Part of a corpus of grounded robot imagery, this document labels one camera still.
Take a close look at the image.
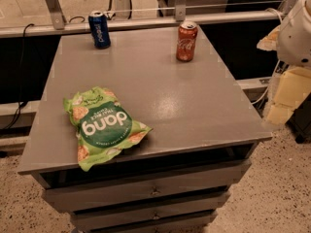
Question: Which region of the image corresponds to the green rice chip bag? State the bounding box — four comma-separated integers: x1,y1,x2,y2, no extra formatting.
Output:
63,86,152,172

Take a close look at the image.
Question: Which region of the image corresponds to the black cable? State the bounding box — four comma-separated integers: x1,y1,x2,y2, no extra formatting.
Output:
0,22,36,132

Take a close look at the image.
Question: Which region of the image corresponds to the blue Pepsi can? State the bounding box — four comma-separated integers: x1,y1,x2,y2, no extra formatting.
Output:
88,11,111,49

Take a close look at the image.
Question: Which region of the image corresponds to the grey drawer cabinet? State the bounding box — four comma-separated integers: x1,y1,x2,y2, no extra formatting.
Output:
18,28,270,233

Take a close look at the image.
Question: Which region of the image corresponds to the orange soda can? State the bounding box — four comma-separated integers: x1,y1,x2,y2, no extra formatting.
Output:
176,21,198,62

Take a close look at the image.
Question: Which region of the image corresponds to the grey metal railing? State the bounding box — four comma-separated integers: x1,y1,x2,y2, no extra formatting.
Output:
0,0,297,38

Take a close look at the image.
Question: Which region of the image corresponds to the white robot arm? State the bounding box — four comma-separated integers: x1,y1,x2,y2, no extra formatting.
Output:
257,0,311,125

